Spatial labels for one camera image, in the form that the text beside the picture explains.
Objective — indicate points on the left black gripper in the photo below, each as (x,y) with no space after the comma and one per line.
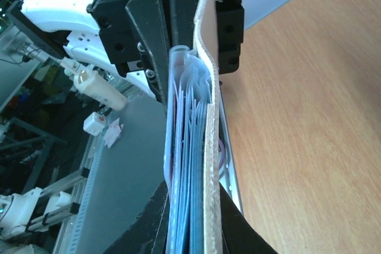
(145,30)

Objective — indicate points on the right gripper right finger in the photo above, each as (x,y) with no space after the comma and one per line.
(237,234)

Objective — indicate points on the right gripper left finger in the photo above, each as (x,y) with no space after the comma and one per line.
(148,233)

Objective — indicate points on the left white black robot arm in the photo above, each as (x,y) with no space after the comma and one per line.
(65,29)

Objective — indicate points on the white cylindrical device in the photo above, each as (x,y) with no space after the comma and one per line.
(88,82)

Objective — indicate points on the small white box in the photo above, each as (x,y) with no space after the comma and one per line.
(94,124)

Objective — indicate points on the grey slotted cable duct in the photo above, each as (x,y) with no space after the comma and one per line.
(71,228)

